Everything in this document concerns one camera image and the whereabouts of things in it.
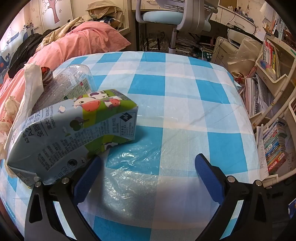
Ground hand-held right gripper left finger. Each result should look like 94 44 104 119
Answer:
24 156 102 241

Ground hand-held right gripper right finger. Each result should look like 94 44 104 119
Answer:
195 153 270 241

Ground cartoon cow milk carton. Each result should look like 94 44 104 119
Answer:
6 89 139 189

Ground stack of colourful books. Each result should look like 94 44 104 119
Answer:
262 118 289 176

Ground blue white checkered tablecloth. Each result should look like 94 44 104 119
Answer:
0 51 262 241

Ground pile of loose papers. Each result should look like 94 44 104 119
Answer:
239 74 270 116

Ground clear plastic bottle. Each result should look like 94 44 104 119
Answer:
32 64 97 114

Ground cream crumpled fabric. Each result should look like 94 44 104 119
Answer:
0 96 21 160

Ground white crumpled tissue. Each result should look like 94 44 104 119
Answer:
13 63 45 130

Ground red white crumpled wrapper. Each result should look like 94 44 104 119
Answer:
41 66 54 82

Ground white shelf cart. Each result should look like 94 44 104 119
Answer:
250 35 296 186

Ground white drawer cabinet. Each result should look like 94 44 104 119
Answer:
211 37 238 67

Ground pink blanket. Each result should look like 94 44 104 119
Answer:
0 22 132 121

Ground clear plastic bag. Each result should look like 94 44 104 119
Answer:
228 37 264 75

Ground row of upright books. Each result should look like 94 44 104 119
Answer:
262 39 281 79

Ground black jacket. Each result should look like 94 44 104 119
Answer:
8 32 50 78

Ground white printer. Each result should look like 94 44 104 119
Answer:
228 29 248 48

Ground beige crumpled clothes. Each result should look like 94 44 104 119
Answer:
36 16 93 54

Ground headboard with whale print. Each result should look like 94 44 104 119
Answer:
0 23 44 70

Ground white desk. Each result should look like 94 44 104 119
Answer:
217 5 266 35

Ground wardrobe with tree decal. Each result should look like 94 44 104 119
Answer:
37 0 74 35

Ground tan jacket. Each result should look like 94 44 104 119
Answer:
87 0 124 26

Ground grey blue office chair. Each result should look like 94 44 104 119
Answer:
135 0 219 55

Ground leaning books on shelf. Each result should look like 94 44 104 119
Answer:
268 11 296 44

